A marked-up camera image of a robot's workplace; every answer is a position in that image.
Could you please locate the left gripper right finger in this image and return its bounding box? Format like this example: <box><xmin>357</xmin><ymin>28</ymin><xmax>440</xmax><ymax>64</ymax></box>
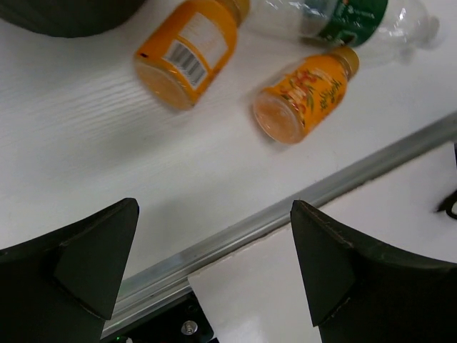
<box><xmin>291</xmin><ymin>200</ymin><xmax>456</xmax><ymax>342</ymax></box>

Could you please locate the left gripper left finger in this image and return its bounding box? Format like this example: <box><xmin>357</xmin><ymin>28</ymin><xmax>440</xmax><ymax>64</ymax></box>
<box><xmin>1</xmin><ymin>198</ymin><xmax>139</xmax><ymax>342</ymax></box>

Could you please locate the orange juice bottle fruit label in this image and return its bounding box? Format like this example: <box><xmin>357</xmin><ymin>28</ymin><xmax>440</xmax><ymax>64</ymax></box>
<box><xmin>252</xmin><ymin>46</ymin><xmax>360</xmax><ymax>144</ymax></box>

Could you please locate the large clear green-label bottle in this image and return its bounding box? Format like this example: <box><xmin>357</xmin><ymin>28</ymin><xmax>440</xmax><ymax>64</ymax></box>
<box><xmin>246</xmin><ymin>0</ymin><xmax>440</xmax><ymax>67</ymax></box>

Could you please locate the black plastic waste bin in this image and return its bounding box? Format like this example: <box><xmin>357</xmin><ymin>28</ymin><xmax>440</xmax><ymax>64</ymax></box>
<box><xmin>1</xmin><ymin>0</ymin><xmax>145</xmax><ymax>38</ymax></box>

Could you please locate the orange juice bottle with barcode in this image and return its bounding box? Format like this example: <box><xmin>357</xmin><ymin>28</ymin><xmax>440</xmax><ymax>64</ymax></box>
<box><xmin>134</xmin><ymin>0</ymin><xmax>251</xmax><ymax>110</ymax></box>

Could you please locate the aluminium rail front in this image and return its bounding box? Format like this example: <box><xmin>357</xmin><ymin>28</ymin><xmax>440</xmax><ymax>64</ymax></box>
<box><xmin>101</xmin><ymin>113</ymin><xmax>456</xmax><ymax>342</ymax></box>

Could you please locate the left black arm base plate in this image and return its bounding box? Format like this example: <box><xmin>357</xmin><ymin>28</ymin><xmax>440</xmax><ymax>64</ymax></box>
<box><xmin>101</xmin><ymin>292</ymin><xmax>218</xmax><ymax>343</ymax></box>

